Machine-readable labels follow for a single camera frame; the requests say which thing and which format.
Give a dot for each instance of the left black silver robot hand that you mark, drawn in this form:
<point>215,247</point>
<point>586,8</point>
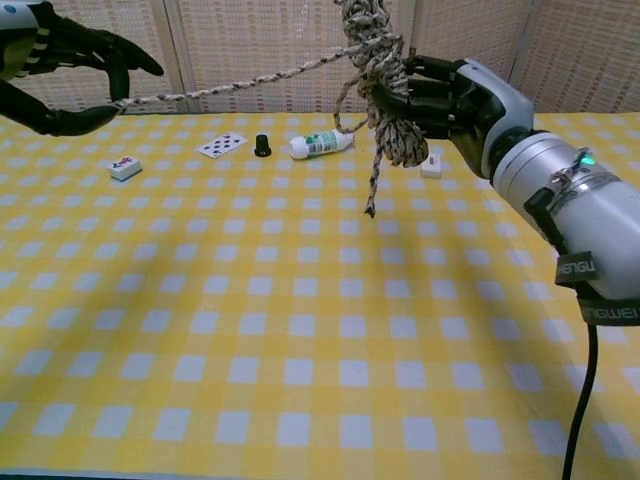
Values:
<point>75,42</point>

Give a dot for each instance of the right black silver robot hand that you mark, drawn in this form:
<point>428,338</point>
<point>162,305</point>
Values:
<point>480,110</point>

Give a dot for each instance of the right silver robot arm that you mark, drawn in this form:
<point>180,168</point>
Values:
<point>605,225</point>

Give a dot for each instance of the yellow checkered tablecloth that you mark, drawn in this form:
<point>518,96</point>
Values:
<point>300,350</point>

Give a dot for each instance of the white mahjong tile red mark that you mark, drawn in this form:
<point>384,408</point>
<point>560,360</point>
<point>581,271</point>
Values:
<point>433,168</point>

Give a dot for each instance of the mahjong tile red character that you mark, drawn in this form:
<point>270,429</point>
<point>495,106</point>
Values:
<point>125,168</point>

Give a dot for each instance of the white bottle green label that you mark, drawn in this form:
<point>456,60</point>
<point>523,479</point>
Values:
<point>315,144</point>

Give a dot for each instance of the playing card black pips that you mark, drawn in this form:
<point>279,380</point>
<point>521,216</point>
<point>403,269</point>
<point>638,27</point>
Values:
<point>222,145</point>

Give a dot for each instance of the small black knob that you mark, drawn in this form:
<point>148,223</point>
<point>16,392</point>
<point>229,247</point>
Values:
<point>261,146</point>

